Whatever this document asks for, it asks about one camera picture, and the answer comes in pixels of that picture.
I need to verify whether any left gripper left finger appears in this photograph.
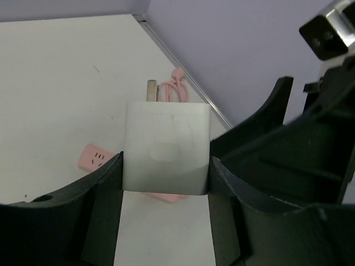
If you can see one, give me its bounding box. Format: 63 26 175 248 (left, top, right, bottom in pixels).
1 154 123 265

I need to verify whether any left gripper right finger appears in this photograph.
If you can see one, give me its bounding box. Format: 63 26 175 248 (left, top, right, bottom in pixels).
208 157 354 265

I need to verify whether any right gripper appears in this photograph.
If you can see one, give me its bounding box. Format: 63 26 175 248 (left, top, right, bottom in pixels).
210 56 354 207

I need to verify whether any pink power strip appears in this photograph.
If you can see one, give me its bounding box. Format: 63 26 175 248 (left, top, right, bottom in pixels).
78 144 189 203

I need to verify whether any white charger plug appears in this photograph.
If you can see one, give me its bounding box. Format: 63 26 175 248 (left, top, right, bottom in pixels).
122 80 211 196

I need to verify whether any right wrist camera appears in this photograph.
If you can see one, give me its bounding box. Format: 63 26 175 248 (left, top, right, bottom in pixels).
299 1 354 61

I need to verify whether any pink power strip cord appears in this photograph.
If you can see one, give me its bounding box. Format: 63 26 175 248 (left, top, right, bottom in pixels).
159 67 191 103

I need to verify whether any aluminium frame rail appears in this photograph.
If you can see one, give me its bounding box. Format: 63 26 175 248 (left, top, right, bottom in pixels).
133 14 233 130

